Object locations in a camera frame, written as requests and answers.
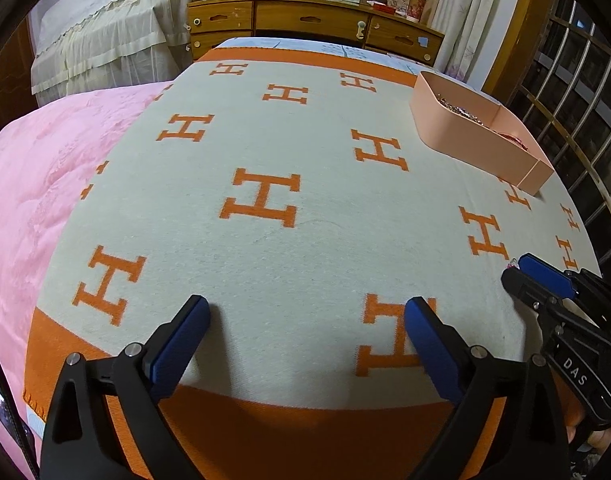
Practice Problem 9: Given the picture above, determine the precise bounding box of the red string bangle bracelet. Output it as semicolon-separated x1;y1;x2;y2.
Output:
497;129;531;152

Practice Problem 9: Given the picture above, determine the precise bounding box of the gold leaf hair comb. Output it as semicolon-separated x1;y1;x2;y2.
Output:
435;92;484;125

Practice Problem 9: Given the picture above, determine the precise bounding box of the pink jewelry box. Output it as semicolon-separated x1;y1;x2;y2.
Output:
409;70;554;195

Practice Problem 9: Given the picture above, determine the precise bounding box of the metal window grille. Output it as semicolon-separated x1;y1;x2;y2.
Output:
511;0;611;274

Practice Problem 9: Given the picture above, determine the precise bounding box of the orange white H blanket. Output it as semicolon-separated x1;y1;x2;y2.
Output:
24;50;598;479

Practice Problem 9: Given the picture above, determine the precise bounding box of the light blue bed sheet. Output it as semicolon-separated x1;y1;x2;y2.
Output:
214;34;483;92

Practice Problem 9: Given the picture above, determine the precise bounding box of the white curtain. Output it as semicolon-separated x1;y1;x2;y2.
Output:
429;0;495;81

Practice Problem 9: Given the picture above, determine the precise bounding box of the floral gift box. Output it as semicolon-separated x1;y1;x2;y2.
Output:
387;0;428;22

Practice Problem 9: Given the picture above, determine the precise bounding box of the brown wooden door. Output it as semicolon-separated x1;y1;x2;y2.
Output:
0;18;38;131

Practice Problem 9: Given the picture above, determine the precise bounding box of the wooden desk with drawers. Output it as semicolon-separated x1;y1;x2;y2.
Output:
185;0;444;66

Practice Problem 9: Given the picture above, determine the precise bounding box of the piano under white cloth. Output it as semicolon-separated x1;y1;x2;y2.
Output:
29;0;192;105

